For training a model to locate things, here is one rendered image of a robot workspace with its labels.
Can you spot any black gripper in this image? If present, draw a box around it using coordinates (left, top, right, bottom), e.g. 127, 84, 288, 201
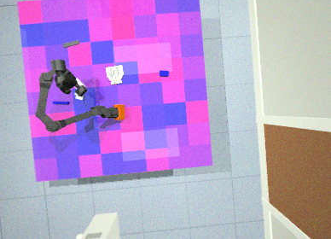
62, 69, 87, 96

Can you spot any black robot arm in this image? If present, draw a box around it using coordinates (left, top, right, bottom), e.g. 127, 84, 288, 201
36, 59, 119, 132

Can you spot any grey flat bar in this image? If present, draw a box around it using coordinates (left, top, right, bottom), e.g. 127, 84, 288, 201
62, 40, 79, 48

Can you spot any small blue block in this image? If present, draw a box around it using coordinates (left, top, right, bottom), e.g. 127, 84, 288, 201
160, 70, 169, 77

